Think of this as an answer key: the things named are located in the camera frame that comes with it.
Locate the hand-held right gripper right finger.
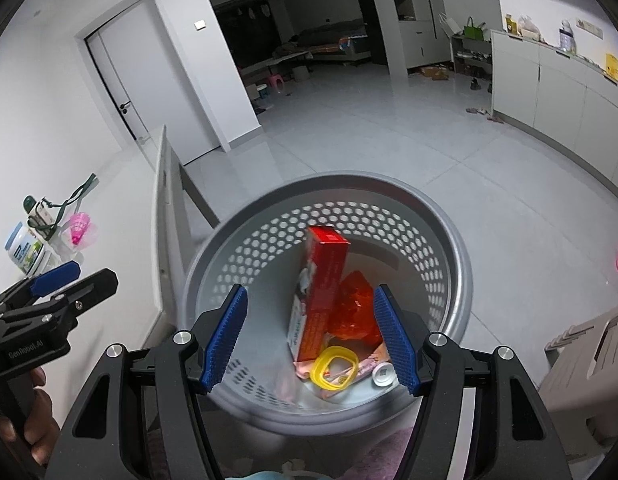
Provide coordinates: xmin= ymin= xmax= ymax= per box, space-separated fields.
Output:
xmin=373 ymin=283 xmax=574 ymax=480

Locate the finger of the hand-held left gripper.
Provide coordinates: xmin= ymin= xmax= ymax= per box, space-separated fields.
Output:
xmin=0 ymin=261 xmax=83 ymax=319
xmin=0 ymin=268 xmax=120 ymax=332

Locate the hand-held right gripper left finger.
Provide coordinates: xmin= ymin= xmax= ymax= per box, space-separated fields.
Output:
xmin=48 ymin=284 xmax=250 ymax=480

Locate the pink packet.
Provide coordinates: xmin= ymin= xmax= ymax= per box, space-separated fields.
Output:
xmin=295 ymin=352 xmax=390 ymax=403

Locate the red plastic bag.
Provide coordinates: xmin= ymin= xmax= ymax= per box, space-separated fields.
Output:
xmin=328 ymin=270 xmax=385 ymax=346

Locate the red cardboard box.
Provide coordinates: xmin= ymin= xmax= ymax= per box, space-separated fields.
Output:
xmin=291 ymin=226 xmax=351 ymax=363

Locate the yellow plastic ring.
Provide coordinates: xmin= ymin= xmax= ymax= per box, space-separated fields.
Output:
xmin=311 ymin=345 xmax=360 ymax=391

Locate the grey perforated plastic basket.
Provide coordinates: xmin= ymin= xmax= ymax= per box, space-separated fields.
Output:
xmin=176 ymin=172 xmax=476 ymax=435

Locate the person's left hand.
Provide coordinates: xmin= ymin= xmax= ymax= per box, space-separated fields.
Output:
xmin=23 ymin=367 xmax=62 ymax=467

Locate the pink shuttlecock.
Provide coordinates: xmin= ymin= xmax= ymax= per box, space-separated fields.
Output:
xmin=56 ymin=211 xmax=100 ymax=252

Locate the white bottle with green cap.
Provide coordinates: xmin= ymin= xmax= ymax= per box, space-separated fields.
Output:
xmin=23 ymin=195 xmax=57 ymax=234

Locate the light blue cloth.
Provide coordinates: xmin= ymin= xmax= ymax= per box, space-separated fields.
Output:
xmin=239 ymin=470 xmax=310 ymax=480

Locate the beige plastic stool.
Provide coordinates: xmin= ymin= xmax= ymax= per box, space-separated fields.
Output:
xmin=536 ymin=305 xmax=618 ymax=447

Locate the white door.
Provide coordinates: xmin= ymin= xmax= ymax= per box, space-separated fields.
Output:
xmin=84 ymin=0 xmax=226 ymax=167

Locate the shoe rack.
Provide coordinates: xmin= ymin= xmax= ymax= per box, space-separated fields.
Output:
xmin=450 ymin=35 xmax=492 ymax=79

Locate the white low cabinet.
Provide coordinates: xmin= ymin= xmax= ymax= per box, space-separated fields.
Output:
xmin=489 ymin=29 xmax=618 ymax=192

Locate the dark sofa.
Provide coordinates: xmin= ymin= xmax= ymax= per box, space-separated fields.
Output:
xmin=274 ymin=20 xmax=370 ymax=69

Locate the tall white cabinet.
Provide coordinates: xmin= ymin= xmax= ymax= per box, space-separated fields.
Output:
xmin=384 ymin=0 xmax=452 ymax=74

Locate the pale plastic bag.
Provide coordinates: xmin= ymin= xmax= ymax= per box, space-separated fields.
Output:
xmin=518 ymin=14 xmax=543 ymax=40

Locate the green strap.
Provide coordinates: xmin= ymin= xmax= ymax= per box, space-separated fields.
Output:
xmin=44 ymin=173 xmax=98 ymax=241

